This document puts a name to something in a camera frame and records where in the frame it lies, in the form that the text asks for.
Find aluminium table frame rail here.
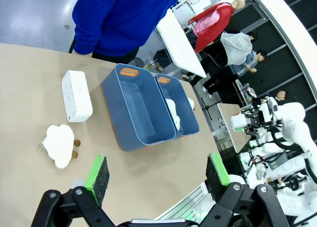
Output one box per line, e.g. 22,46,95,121
155,182,211,221

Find white cloud plush keychain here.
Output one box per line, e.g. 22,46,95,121
36,124,81,169

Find small blue plastic basket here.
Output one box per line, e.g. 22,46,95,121
155,73,200,140

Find white robot base with cables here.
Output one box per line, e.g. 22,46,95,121
237,135,317,217

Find person in red jacket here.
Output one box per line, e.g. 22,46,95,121
187,0,245,54

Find large blue plastic basket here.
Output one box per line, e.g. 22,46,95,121
102,63,177,152

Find person in grey hoodie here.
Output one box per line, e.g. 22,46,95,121
202,30,260,96

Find white rectangular digital clock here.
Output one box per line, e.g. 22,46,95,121
61,70,94,123

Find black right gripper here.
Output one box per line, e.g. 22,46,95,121
241,103,274,138

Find white box on gripper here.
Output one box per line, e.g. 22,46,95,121
229,114,249,133

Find white fluffy plush toy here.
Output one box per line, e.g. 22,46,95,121
165,97,182,132

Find person in denim jacket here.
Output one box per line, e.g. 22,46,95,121
229,49,267,76

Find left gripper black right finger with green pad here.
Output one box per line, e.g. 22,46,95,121
198,151,290,227

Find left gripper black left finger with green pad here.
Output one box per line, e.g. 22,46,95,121
31,154,117,227

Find seated dark-haired person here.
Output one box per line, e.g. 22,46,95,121
274,90,290,102

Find brown background table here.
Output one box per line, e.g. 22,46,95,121
217,102,251,154

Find person in blue sweater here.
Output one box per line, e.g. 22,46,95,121
68,0,190,64

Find white rectangular background table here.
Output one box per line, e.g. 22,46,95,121
156,8,208,79

